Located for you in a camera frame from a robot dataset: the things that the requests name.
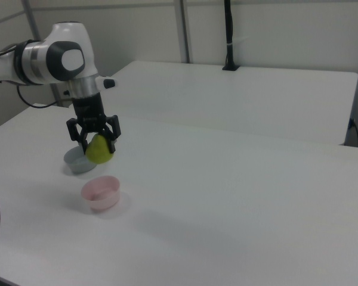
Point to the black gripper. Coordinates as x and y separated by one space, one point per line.
89 111

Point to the grey plastic bowl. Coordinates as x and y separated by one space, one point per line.
76 164

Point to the black camera pole with clamp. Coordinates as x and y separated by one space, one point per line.
230 35

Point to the pink plastic bowl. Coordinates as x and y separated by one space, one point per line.
101 193

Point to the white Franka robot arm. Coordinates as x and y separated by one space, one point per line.
47 61

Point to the green pear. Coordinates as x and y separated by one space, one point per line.
99 151

